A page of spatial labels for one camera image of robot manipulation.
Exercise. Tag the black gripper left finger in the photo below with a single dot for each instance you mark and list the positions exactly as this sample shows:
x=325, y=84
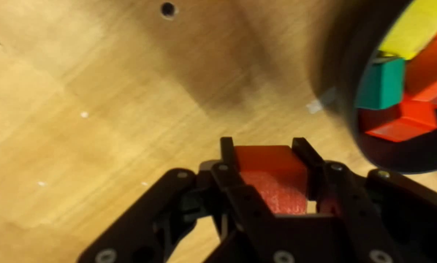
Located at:
x=179, y=224

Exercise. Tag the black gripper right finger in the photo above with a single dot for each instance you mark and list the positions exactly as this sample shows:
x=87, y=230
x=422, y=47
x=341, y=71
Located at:
x=388, y=220

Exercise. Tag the small orange wooden block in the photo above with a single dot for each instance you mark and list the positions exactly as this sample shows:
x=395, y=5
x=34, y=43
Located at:
x=271, y=170

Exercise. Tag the black bowl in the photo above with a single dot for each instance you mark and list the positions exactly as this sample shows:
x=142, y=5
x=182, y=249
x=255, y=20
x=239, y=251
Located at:
x=347, y=97

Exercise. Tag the small clear tape piece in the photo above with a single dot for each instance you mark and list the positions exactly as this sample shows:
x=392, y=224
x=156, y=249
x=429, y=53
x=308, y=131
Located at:
x=321, y=103

